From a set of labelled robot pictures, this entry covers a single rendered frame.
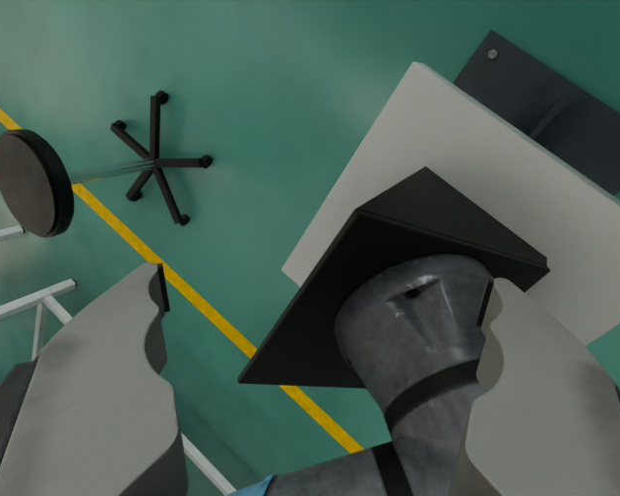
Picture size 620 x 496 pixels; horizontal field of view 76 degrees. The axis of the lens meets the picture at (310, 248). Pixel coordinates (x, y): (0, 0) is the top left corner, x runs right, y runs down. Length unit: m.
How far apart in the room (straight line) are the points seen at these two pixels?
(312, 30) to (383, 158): 0.93
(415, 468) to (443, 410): 0.04
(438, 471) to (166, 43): 1.65
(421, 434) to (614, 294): 0.26
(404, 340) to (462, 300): 0.05
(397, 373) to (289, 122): 1.17
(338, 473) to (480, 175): 0.31
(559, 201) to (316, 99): 1.01
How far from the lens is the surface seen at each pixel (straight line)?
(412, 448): 0.30
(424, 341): 0.30
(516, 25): 1.20
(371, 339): 0.32
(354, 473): 0.29
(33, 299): 2.68
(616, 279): 0.48
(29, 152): 1.44
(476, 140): 0.44
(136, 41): 1.88
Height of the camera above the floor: 1.19
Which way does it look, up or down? 54 degrees down
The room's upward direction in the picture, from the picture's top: 123 degrees counter-clockwise
